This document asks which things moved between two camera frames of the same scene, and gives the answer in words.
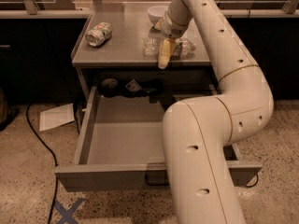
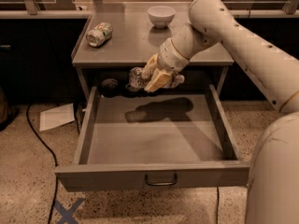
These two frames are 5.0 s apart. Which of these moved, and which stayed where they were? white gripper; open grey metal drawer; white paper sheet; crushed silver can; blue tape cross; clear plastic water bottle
Moved: white gripper; clear plastic water bottle
Stayed: blue tape cross; open grey metal drawer; white paper sheet; crushed silver can
